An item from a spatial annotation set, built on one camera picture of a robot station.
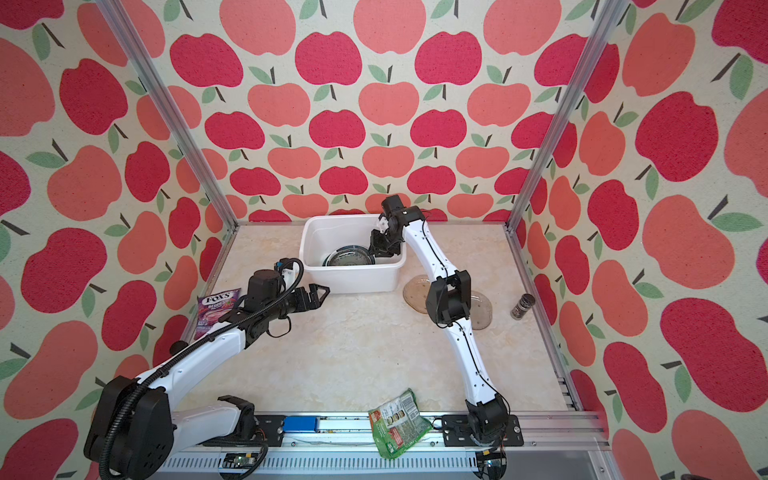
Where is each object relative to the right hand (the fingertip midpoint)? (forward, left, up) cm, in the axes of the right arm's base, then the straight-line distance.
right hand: (376, 251), depth 99 cm
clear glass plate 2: (-8, -14, -11) cm, 20 cm away
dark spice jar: (-14, -46, -1) cm, 48 cm away
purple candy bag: (-22, +52, -8) cm, 57 cm away
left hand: (-20, +13, +3) cm, 24 cm away
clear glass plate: (+3, +11, -7) cm, 13 cm away
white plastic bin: (+6, +21, 0) cm, 22 cm away
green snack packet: (-48, -11, -10) cm, 50 cm away
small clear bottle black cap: (-38, +49, 0) cm, 62 cm away
